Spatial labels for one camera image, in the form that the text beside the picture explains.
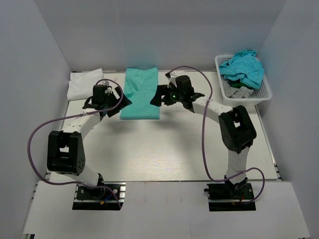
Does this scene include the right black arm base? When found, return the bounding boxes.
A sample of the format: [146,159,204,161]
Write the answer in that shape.
[204,177,256,212]

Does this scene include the blue t shirt in basket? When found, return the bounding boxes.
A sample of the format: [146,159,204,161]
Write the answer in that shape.
[219,49,264,90]

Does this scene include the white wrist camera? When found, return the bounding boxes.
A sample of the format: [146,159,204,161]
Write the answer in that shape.
[165,72,177,88]
[99,79,117,95]

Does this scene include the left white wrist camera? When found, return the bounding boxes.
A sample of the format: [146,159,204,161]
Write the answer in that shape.
[99,79,117,95]

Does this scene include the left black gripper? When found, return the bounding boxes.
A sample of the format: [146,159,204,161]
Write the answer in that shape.
[104,87,132,118]

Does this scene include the folded white t shirt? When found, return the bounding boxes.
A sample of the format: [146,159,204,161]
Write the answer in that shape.
[67,68,104,101]

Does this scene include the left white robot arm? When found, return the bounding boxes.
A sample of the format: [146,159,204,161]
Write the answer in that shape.
[47,85,132,199]

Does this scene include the white plastic basket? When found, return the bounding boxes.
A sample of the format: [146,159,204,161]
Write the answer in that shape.
[215,55,272,108]

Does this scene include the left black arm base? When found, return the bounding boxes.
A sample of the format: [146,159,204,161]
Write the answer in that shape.
[72,182,126,211]

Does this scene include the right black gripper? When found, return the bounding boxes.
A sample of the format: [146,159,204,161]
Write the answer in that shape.
[151,84,184,108]

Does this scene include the dark clothes in basket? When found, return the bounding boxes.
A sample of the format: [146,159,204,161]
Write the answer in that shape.
[226,79,252,90]

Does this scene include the green t shirt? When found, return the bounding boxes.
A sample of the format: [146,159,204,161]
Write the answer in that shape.
[120,67,160,120]

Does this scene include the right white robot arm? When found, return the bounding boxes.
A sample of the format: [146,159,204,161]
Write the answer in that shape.
[150,75,257,199]

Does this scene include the grey white clothes in basket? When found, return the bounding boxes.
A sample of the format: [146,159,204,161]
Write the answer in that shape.
[222,82,254,99]

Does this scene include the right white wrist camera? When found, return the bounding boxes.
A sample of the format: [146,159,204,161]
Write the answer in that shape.
[165,72,177,88]

